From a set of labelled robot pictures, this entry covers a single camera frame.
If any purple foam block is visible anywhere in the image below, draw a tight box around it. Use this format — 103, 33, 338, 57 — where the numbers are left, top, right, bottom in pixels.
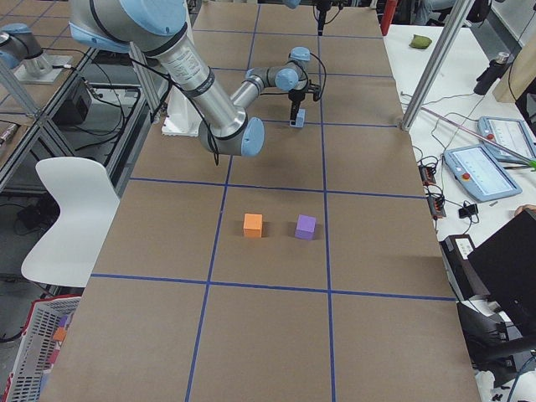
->
295, 214, 317, 240

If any black monitor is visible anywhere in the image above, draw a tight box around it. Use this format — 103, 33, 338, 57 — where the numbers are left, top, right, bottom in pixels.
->
468, 210, 535, 335

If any orange foam block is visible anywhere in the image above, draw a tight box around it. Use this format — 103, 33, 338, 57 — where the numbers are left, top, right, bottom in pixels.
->
243, 213, 263, 238

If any green bean bag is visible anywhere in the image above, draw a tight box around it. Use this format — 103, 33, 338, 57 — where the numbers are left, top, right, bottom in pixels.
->
409, 34, 432, 50

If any reacher grabber stick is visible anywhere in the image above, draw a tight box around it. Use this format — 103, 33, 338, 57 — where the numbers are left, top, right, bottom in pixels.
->
420, 106, 536, 169

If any aluminium frame post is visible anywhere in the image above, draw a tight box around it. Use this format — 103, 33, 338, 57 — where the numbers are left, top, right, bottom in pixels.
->
400, 0, 474, 131

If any teach pendant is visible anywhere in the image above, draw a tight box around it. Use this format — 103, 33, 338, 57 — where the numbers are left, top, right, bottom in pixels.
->
477, 116, 535, 159
444, 145, 523, 202

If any white plastic chair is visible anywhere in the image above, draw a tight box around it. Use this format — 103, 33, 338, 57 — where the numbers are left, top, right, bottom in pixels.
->
21, 157, 120, 288

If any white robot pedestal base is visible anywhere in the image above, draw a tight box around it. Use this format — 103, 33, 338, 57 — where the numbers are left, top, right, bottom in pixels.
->
162, 87, 202, 137

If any teach pendant near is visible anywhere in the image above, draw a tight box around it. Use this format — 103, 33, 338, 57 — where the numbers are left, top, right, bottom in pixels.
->
444, 145, 523, 202

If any light blue foam block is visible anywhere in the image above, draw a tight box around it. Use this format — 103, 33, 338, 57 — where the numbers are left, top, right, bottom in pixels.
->
289, 109, 306, 128

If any white red storage basket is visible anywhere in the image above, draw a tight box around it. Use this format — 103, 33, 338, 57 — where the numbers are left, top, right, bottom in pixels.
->
1, 295, 80, 401

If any teach pendant far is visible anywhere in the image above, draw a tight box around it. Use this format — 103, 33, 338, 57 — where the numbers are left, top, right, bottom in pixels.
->
477, 116, 535, 159

